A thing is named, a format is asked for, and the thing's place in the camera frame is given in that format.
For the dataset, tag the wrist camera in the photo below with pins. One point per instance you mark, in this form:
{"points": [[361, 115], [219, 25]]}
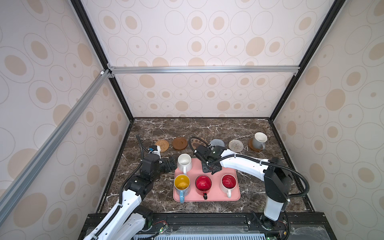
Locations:
{"points": [[151, 163], [202, 153]]}

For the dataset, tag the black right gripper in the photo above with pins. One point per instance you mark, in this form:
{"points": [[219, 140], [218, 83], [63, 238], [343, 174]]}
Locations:
{"points": [[205, 171]]}

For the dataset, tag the aluminium crossbar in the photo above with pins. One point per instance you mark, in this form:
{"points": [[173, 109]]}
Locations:
{"points": [[20, 185], [202, 70]]}

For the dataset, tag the red mug black handle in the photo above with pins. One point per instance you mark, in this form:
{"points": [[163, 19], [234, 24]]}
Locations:
{"points": [[203, 185]]}

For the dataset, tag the black corner frame post left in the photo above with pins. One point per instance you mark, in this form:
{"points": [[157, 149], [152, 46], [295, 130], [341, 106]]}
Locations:
{"points": [[94, 40]]}

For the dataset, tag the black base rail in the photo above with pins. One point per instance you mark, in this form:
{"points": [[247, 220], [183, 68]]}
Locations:
{"points": [[233, 226]]}

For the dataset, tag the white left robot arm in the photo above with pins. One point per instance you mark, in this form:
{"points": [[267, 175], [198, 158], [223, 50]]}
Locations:
{"points": [[127, 218]]}

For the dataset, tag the pink rectangular tray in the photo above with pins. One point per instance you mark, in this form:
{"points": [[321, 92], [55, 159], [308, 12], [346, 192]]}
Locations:
{"points": [[215, 194]]}

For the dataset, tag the dark brown wooden coaster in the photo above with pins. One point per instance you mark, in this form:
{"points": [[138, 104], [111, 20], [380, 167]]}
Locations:
{"points": [[179, 143]]}

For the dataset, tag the black corner frame post right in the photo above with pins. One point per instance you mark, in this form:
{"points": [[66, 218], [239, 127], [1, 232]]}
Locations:
{"points": [[313, 47]]}

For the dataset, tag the aluminium crossbar back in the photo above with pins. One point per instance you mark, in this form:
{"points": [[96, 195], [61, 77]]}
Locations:
{"points": [[202, 70]]}

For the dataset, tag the light blue woven coaster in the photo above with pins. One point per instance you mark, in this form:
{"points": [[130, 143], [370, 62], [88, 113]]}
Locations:
{"points": [[217, 142]]}

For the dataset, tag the aluminium crossbar left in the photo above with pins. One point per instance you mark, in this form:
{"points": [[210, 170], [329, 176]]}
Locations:
{"points": [[20, 185]]}

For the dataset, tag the yellow inside blue mug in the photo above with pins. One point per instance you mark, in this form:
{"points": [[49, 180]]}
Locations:
{"points": [[182, 186]]}

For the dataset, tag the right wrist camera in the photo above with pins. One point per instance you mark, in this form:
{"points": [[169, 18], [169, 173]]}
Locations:
{"points": [[202, 153]]}

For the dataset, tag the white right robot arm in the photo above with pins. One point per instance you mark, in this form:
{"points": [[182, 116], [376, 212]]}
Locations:
{"points": [[277, 177]]}

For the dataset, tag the black corner frame post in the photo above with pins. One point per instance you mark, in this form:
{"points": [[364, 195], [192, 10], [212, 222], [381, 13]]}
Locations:
{"points": [[94, 40], [313, 47]]}

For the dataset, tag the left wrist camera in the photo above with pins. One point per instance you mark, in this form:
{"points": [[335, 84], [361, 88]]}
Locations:
{"points": [[151, 163]]}

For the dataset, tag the grey mug white inside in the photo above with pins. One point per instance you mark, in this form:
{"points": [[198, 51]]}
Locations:
{"points": [[259, 139]]}

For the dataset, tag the brown wooden round coaster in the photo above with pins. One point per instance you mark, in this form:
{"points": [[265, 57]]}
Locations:
{"points": [[250, 144]]}

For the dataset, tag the white mug red inside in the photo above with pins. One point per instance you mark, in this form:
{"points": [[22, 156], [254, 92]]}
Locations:
{"points": [[228, 184]]}

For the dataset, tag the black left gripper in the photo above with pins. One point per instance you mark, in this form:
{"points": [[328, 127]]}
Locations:
{"points": [[173, 163]]}

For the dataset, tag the cork paw print coaster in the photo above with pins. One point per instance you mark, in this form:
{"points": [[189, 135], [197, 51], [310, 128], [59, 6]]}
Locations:
{"points": [[197, 142]]}

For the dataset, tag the multicolour woven round coaster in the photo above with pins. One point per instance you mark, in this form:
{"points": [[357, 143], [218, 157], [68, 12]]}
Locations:
{"points": [[236, 146]]}

